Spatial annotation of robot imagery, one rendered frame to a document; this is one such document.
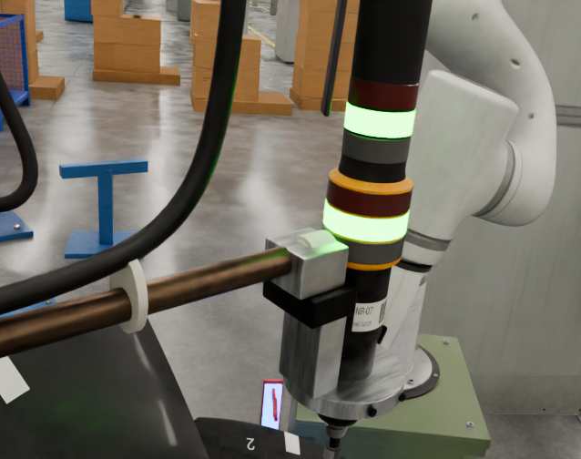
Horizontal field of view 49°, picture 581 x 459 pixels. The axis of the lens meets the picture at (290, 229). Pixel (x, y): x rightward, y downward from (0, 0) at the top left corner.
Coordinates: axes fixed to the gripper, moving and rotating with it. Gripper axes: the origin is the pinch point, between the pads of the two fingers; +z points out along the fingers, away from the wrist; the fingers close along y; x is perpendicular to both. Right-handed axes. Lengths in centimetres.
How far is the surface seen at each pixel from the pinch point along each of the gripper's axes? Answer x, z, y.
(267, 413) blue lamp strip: -0.7, 14.4, -11.8
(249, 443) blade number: -4.9, 10.1, 0.2
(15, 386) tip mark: -26.4, -5.3, 20.2
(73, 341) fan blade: -24.2, -6.7, 16.1
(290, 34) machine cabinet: 112, 32, -1188
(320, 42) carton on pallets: 108, 6, -785
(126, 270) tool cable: -22.4, -20.6, 30.9
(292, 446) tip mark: 0.0, 10.0, -1.0
